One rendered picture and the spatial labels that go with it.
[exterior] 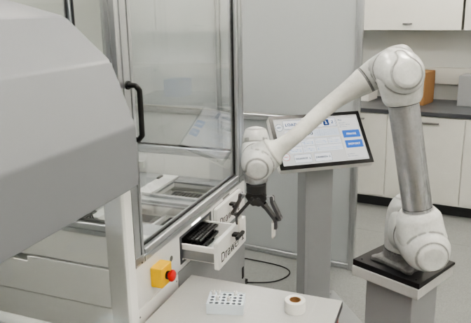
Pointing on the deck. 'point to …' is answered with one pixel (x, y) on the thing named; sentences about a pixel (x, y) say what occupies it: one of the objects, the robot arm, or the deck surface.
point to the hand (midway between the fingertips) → (256, 232)
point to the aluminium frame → (114, 31)
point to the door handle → (138, 108)
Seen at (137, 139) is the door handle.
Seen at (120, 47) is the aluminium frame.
